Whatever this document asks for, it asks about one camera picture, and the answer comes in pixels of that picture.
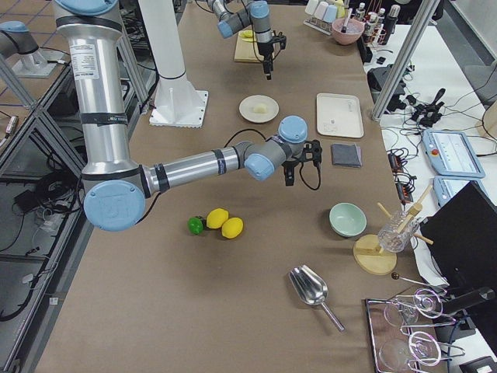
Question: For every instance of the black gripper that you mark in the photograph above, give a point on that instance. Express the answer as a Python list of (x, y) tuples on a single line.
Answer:
[(265, 50), (292, 165)]

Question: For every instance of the cream round plate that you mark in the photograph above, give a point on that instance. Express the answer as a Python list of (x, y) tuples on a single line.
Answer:
[(258, 109)]

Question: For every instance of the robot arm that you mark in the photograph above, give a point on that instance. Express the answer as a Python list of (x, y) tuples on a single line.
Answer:
[(124, 174), (254, 14)]

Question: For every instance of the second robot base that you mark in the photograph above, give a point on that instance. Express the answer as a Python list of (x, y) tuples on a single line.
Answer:
[(16, 38)]

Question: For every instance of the cream rabbit tray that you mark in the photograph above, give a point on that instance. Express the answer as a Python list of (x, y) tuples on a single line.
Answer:
[(339, 115)]

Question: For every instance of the wooden cutting board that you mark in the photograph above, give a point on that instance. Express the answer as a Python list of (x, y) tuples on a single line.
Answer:
[(246, 52)]

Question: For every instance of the lemon slice stack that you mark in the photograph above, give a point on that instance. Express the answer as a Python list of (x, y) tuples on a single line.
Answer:
[(247, 36)]

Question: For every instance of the grey folded cloth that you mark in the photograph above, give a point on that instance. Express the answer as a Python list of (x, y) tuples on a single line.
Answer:
[(346, 155)]

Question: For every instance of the mint green bowl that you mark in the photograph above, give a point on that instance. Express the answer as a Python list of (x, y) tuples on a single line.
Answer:
[(347, 220)]

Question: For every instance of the cup rack pastel cups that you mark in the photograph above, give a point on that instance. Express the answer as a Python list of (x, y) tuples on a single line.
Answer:
[(321, 14)]

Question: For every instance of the yellow lemon lower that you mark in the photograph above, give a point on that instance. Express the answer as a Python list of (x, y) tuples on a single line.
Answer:
[(232, 228)]

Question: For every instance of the yellow lemon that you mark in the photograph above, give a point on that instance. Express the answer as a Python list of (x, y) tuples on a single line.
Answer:
[(216, 218), (232, 228)]

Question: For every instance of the yellow lemon upper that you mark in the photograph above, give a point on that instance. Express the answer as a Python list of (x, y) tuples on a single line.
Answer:
[(216, 218)]

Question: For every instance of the pink ice bucket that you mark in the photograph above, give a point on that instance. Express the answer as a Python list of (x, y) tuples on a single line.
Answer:
[(354, 30)]

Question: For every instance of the green lime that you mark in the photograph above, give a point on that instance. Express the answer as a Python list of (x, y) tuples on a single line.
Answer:
[(196, 225)]

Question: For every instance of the bottle rack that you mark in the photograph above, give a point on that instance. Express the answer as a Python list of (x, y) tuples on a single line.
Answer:
[(379, 23)]

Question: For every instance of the wooden cup stand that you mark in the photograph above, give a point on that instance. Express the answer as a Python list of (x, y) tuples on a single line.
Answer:
[(377, 254)]

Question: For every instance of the glass cup on stand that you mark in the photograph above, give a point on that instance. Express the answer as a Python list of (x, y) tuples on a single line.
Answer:
[(397, 232)]

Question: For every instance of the steel scoop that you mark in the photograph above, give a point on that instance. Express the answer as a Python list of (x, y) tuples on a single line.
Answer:
[(313, 291)]

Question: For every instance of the teach pendant lower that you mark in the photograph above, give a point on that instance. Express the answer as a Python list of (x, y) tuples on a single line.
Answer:
[(445, 187)]

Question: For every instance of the teach pendant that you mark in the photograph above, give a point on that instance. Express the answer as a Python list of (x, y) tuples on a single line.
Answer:
[(450, 154), (445, 187)]

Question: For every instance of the teach pendant upper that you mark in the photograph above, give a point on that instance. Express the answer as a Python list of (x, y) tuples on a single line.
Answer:
[(450, 154)]

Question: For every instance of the black monitor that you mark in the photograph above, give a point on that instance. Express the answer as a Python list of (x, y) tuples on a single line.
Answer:
[(464, 239)]

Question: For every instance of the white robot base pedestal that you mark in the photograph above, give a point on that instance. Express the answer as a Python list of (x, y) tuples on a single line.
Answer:
[(177, 102)]

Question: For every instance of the aluminium frame post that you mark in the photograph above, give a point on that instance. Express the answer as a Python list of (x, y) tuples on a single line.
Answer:
[(420, 22)]

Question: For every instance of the wire glass rack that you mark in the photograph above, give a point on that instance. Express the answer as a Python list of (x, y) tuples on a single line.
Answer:
[(402, 332)]

